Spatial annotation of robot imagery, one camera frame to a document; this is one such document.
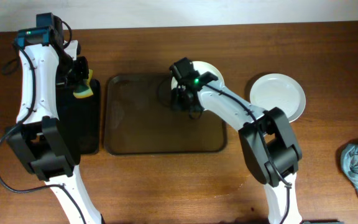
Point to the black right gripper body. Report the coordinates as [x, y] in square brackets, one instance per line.
[179, 101]

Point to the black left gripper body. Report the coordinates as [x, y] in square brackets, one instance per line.
[73, 70]

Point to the yellow green sponge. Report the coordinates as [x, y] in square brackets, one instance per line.
[83, 90]

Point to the cream white plate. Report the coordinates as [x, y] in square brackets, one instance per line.
[204, 67]

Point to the light blue plate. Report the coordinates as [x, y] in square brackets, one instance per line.
[279, 90]

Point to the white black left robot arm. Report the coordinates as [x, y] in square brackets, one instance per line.
[58, 122]

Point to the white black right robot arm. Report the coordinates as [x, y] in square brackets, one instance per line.
[269, 145]

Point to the black plastic tray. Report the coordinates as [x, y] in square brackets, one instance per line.
[81, 117]

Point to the brown plastic tray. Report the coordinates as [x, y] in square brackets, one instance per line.
[138, 120]

